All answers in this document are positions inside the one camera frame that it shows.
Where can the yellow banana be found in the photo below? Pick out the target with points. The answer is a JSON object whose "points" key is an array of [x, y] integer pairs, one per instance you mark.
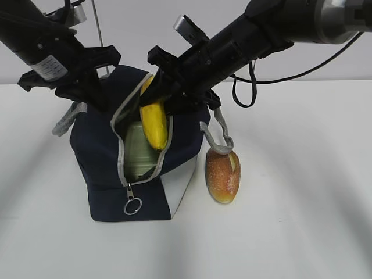
{"points": [[154, 124]]}

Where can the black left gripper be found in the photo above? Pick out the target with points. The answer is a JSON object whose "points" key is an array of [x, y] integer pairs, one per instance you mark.
{"points": [[66, 64]]}

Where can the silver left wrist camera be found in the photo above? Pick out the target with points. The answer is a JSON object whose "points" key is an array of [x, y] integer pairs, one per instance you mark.
{"points": [[71, 14]]}

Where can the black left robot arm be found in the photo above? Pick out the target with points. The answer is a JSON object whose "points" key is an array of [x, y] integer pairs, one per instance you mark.
{"points": [[22, 19]]}

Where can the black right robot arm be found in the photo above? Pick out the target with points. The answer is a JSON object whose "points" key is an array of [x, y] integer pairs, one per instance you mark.
{"points": [[268, 27]]}

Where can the green lid glass container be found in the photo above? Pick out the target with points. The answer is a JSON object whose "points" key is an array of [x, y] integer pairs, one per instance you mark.
{"points": [[140, 158]]}

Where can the brown bread roll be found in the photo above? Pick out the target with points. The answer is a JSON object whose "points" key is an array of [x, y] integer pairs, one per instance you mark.
{"points": [[222, 173]]}

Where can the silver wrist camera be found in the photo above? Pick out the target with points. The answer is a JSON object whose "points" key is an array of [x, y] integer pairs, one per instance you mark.
{"points": [[185, 27], [71, 14]]}

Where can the navy and white lunch bag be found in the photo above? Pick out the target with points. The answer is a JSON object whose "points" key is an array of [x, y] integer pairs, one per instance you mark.
{"points": [[127, 179]]}

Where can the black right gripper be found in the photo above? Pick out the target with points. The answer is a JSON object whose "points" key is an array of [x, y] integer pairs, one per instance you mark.
{"points": [[184, 83]]}

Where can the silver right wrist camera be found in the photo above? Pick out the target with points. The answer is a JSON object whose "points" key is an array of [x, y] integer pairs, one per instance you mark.
{"points": [[185, 27]]}

